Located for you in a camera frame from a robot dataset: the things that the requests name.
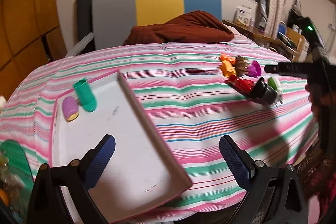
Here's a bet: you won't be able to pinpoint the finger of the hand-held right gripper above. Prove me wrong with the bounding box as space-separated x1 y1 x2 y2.
265 62 314 77

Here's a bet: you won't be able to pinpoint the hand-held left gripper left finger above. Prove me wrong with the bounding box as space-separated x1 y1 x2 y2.
26 134 116 224

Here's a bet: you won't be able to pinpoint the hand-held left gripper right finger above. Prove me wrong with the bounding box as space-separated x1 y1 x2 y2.
219 135 309 224

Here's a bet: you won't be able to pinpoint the white tray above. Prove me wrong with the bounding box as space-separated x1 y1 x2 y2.
51 70 193 223

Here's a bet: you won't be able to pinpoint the green white plug adapter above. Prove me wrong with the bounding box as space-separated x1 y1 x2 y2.
267 76 284 105

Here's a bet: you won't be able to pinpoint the purple suction toy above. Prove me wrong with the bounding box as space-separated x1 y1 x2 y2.
247 61 261 77

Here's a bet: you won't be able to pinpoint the black cylinder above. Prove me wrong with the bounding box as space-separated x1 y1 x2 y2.
249 77 279 105

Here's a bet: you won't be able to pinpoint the brown bristle brush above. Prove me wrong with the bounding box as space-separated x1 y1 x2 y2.
234 55 250 76

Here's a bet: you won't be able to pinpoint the red toy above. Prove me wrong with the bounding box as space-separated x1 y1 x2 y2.
228 74 255 96

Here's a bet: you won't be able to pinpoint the purple oval toy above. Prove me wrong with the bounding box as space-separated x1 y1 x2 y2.
62 97 80 123

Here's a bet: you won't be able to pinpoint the teal plastic cap toy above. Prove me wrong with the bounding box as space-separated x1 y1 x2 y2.
73 78 97 112

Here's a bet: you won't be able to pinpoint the person's right forearm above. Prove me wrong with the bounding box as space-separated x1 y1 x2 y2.
299 114 336 215

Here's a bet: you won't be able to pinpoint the person's right hand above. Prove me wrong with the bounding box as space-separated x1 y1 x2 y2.
304 84 321 122

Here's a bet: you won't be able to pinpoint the wooden cabinet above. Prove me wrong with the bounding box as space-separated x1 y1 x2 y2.
285 27 307 52

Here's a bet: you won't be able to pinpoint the wooden side desk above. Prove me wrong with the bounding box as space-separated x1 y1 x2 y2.
223 20 300 62

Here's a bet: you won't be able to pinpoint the black bag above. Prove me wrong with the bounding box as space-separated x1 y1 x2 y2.
287 0 306 30

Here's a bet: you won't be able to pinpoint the pale pink pillow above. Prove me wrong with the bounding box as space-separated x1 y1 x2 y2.
223 25 261 44

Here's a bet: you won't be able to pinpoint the orange toy animal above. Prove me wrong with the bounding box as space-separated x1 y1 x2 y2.
218 60 237 79

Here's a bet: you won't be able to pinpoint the orange cube blocks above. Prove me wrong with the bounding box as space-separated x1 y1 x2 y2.
220 54 236 64

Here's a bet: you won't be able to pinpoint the striped bed sheet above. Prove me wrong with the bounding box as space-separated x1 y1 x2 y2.
0 40 319 224

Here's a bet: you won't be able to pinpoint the white box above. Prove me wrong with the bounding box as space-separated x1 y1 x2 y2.
234 5 252 25

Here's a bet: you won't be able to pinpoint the green round object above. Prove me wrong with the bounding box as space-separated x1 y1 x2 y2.
0 140 34 216

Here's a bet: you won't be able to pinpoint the brown blanket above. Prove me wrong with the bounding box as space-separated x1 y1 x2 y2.
123 10 235 45

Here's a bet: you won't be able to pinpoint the grey yellow blue headboard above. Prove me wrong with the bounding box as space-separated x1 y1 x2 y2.
91 0 223 51

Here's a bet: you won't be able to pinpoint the wooden wardrobe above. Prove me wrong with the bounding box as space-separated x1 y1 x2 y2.
0 0 67 101

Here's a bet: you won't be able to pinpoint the white bed rail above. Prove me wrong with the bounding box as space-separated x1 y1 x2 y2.
67 32 93 57

